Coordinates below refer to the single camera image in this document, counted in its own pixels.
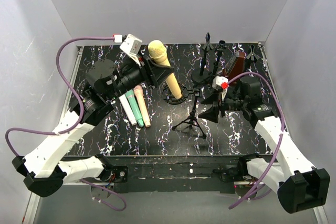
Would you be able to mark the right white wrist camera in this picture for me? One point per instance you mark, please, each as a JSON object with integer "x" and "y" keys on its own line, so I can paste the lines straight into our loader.
{"x": 220, "y": 84}

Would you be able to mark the black front mounting base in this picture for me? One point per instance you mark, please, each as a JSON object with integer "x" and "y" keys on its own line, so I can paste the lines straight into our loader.
{"x": 176, "y": 173}

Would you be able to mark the black tripod clip stand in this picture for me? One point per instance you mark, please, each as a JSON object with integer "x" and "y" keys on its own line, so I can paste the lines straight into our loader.
{"x": 219, "y": 50}

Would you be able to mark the white microphone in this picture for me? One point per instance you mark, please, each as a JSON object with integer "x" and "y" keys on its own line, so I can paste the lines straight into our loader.
{"x": 125, "y": 104}

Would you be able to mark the black tripod shock mount stand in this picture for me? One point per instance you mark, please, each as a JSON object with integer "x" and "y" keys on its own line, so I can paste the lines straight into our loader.
{"x": 191, "y": 120}

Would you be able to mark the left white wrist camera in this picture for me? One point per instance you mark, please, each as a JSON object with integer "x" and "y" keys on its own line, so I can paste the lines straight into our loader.
{"x": 130, "y": 45}

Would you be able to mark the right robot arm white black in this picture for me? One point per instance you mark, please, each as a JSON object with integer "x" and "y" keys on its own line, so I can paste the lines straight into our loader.
{"x": 299, "y": 185}

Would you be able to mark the black clip stand far right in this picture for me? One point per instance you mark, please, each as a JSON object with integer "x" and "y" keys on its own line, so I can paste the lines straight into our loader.
{"x": 251, "y": 55}

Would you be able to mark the green microphone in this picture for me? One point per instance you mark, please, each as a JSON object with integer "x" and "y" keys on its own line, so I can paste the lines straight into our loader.
{"x": 135, "y": 108}

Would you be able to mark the black round base holder stand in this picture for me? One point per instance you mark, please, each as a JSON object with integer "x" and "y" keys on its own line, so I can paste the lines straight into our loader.
{"x": 234, "y": 86}

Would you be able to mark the pink microphone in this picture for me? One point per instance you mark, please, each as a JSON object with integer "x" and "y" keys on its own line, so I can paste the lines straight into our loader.
{"x": 138, "y": 92}

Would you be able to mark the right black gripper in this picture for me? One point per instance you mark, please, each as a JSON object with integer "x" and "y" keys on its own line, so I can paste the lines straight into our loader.
{"x": 218, "y": 106}

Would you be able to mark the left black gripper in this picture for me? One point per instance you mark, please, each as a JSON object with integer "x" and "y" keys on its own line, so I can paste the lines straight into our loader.
{"x": 148, "y": 72}

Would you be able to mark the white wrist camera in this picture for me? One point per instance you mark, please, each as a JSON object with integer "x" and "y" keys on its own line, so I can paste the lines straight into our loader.
{"x": 220, "y": 84}
{"x": 130, "y": 45}

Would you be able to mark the brown box in holder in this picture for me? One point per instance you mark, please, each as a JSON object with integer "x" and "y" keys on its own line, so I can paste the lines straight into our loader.
{"x": 234, "y": 66}

